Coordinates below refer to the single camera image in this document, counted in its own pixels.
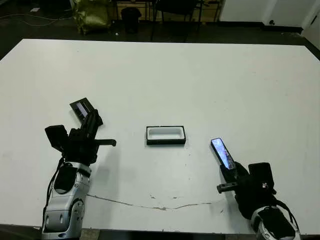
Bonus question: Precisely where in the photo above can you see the black trash bin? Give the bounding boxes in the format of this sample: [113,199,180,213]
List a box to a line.
[120,7,142,35]

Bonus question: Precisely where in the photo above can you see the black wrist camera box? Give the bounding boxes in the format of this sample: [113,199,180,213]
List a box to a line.
[248,162,274,195]
[44,124,69,153]

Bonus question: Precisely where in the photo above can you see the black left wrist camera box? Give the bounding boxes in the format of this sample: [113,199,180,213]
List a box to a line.
[44,124,69,153]

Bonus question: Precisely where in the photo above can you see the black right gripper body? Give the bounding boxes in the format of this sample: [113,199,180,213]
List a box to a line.
[216,169,277,221]

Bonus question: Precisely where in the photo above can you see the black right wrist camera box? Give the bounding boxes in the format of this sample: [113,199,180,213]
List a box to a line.
[248,162,274,195]

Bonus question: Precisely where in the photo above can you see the yellow green plastic bag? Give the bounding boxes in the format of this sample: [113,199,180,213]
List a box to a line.
[72,0,112,35]

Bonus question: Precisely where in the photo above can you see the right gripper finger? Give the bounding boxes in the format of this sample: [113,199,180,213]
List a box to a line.
[219,165,237,185]
[233,161,250,181]

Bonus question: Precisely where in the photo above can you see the black printed box lid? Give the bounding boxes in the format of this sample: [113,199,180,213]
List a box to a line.
[69,97,104,131]

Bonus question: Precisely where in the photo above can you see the white door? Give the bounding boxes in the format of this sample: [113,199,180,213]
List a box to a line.
[302,0,320,50]

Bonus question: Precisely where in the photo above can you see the black mesh office chair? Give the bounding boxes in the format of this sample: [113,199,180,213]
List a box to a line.
[149,0,203,42]

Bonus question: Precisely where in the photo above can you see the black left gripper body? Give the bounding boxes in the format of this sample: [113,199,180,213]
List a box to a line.
[61,127,118,166]

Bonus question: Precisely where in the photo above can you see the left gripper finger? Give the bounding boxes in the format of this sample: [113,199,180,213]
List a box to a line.
[86,109,101,136]
[80,110,94,136]

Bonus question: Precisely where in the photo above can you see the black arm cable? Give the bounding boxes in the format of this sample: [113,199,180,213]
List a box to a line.
[42,156,66,218]
[271,197,300,232]

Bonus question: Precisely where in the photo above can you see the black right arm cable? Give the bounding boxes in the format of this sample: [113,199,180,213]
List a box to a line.
[271,197,300,232]

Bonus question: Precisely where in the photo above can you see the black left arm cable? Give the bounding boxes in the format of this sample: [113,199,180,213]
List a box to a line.
[42,156,66,218]

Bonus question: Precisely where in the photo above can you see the black box white insert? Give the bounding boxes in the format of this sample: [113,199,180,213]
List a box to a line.
[145,125,187,147]

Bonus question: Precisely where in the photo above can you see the white floor cable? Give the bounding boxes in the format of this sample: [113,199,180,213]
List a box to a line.
[0,12,73,27]

